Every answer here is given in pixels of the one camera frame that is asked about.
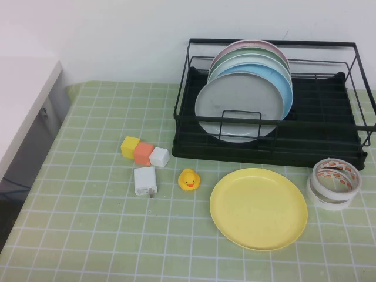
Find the white plug charger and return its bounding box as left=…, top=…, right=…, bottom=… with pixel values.
left=133, top=166, right=159, bottom=198

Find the green round plate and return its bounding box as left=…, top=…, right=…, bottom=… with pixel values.
left=210, top=46, right=290, bottom=71

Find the blue round plate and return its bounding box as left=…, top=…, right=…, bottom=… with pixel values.
left=219, top=63, right=294, bottom=120

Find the yellow round plate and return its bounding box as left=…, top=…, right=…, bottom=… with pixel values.
left=209, top=167, right=308, bottom=252

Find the green checkered tablecloth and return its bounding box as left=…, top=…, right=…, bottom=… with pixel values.
left=0, top=79, right=376, bottom=282

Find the yellow rubber duck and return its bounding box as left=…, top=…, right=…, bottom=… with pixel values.
left=178, top=168, right=202, bottom=192

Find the pale mint round plate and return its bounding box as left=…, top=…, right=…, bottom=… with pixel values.
left=207, top=53, right=292, bottom=85

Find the white cube block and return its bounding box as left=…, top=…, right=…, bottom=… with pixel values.
left=149, top=147, right=170, bottom=169

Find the orange cube block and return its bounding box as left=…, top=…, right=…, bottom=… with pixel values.
left=133, top=142, right=155, bottom=166

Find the pink round plate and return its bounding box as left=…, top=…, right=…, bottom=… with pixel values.
left=211, top=39, right=290, bottom=64

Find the yellow cube block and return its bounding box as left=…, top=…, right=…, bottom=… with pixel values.
left=121, top=136, right=142, bottom=160

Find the black wire dish rack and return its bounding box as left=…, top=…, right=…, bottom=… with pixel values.
left=172, top=37, right=376, bottom=169

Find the white tape roll orange print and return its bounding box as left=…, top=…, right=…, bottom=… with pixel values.
left=311, top=158, right=362, bottom=197
left=306, top=176, right=355, bottom=212

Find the grey round plate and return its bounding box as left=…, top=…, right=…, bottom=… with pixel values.
left=194, top=72, right=285, bottom=144

